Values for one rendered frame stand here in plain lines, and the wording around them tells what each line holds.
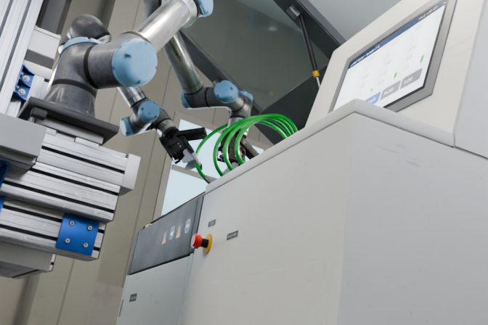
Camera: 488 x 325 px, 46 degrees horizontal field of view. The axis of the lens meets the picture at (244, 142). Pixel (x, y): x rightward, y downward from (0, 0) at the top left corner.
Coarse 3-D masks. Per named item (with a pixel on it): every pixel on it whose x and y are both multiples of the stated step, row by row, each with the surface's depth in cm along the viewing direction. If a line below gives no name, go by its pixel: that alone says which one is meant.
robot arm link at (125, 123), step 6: (132, 114) 220; (126, 120) 220; (132, 120) 217; (126, 126) 220; (132, 126) 220; (150, 126) 225; (126, 132) 221; (132, 132) 221; (138, 132) 223; (144, 132) 226
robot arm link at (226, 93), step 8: (208, 88) 206; (216, 88) 201; (224, 88) 200; (232, 88) 200; (208, 96) 204; (216, 96) 201; (224, 96) 199; (232, 96) 200; (240, 96) 205; (208, 104) 206; (216, 104) 205; (224, 104) 204; (232, 104) 203; (240, 104) 206
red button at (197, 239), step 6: (198, 234) 143; (210, 234) 144; (192, 240) 143; (198, 240) 142; (204, 240) 143; (210, 240) 143; (192, 246) 143; (198, 246) 142; (204, 246) 143; (210, 246) 142; (204, 252) 144
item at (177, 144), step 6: (168, 132) 222; (174, 132) 224; (162, 138) 222; (168, 138) 222; (174, 138) 221; (180, 138) 220; (162, 144) 224; (168, 144) 218; (174, 144) 218; (180, 144) 217; (168, 150) 216; (174, 150) 216; (180, 150) 216; (174, 156) 217; (180, 156) 219; (174, 162) 221
